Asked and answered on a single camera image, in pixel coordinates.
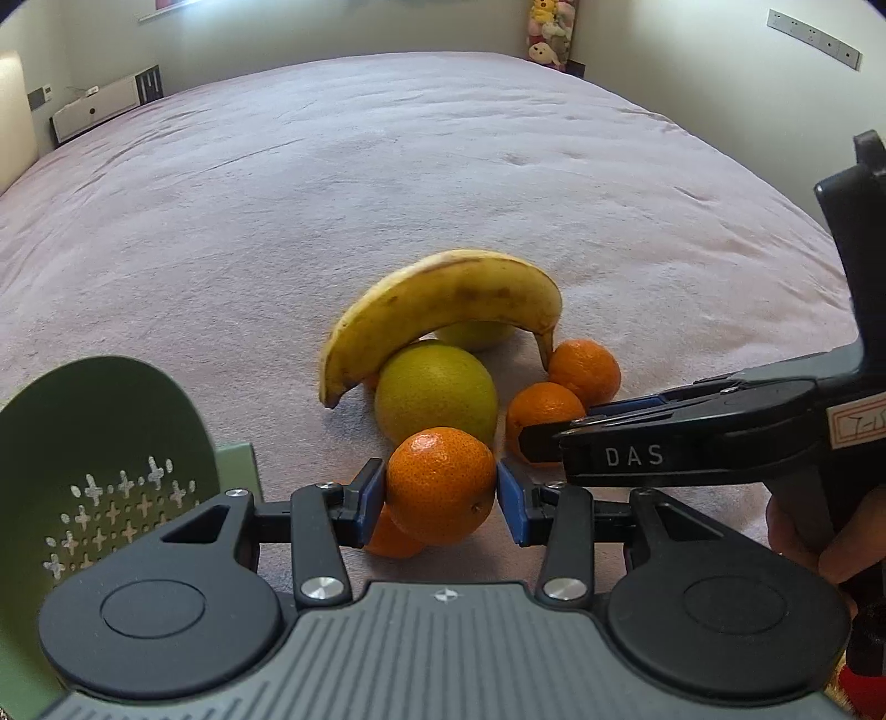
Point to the person's right hand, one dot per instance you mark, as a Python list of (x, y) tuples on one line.
[(855, 554)]

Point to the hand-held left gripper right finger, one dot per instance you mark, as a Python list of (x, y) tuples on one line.
[(512, 507)]

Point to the red cloth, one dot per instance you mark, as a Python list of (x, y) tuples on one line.
[(869, 658)]

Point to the small yellow-green orange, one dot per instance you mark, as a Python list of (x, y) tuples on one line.
[(477, 335)]

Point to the white wall socket strip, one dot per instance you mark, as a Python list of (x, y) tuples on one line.
[(810, 36)]

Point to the wall switch panel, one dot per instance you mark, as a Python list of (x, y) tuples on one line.
[(39, 95)]

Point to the large yellow-green orange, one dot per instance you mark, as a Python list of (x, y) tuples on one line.
[(436, 394)]

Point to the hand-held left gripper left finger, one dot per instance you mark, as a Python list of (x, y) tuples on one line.
[(370, 500)]

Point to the white nightstand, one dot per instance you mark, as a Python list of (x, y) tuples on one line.
[(97, 105)]

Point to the window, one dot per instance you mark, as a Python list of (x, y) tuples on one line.
[(176, 3)]

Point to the beige padded headboard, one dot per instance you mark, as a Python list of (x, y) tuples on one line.
[(14, 118)]

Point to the green plastic colander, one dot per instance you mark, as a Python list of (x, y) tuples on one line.
[(90, 415)]

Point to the yellow banana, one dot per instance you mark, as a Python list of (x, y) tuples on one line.
[(443, 291)]

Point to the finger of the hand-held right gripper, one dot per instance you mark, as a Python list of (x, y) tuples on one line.
[(626, 406), (692, 446)]

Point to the hanging plush toys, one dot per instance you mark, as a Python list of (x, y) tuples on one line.
[(550, 31)]

